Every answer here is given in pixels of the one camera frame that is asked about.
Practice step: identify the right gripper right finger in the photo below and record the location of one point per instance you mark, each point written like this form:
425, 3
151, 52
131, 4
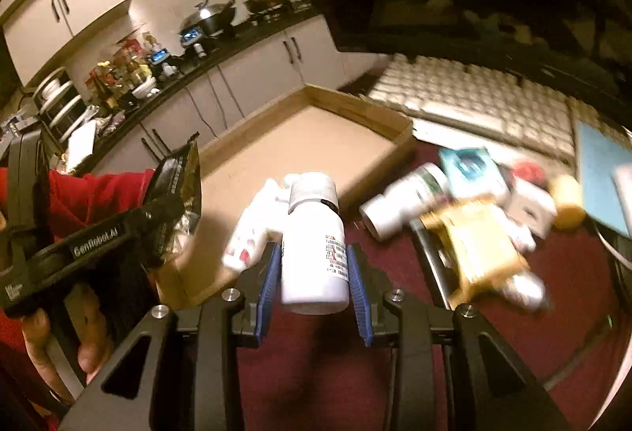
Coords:
488, 386

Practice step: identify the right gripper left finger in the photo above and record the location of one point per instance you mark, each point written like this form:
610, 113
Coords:
178, 370

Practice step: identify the black marker pen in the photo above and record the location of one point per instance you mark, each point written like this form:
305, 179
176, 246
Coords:
438, 275

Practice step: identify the white pill bottle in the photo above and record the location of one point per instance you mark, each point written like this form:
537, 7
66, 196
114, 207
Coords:
314, 273

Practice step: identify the gold foil snack packet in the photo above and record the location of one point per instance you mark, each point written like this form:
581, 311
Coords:
484, 254

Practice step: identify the small white red-label bottle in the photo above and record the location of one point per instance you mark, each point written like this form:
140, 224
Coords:
261, 222

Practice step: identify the black foil snack packet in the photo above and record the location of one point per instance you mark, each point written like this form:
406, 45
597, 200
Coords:
175, 190

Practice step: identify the red sleeve forearm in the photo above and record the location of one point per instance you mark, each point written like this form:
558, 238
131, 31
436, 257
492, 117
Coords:
78, 202

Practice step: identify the person's left hand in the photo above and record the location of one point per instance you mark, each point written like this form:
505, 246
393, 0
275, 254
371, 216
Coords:
70, 345

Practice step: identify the white bottle green label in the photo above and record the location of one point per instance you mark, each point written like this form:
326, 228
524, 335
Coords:
416, 193

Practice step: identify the white red-printed tube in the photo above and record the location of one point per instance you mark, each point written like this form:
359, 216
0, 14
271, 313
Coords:
525, 290

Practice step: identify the dish rack with plates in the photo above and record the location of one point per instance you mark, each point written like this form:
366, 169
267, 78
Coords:
61, 107

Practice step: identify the teal tissue pack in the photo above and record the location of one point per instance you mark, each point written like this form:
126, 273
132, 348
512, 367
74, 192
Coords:
472, 174

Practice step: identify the white charger adapter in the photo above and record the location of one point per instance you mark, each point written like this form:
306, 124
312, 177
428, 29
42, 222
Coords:
531, 206

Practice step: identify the cardboard tray box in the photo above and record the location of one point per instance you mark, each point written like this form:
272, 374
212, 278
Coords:
358, 144

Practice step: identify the yellow round container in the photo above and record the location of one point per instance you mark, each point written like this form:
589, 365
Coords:
568, 199

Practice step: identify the white keyboard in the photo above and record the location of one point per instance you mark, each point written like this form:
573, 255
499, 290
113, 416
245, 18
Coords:
490, 103

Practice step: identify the light blue notebook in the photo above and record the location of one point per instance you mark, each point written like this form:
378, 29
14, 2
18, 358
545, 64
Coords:
596, 158

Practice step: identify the lower kitchen cabinets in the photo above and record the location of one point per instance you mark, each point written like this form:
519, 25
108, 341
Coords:
263, 63

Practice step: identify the steel wok with lid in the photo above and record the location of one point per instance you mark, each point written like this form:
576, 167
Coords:
210, 18

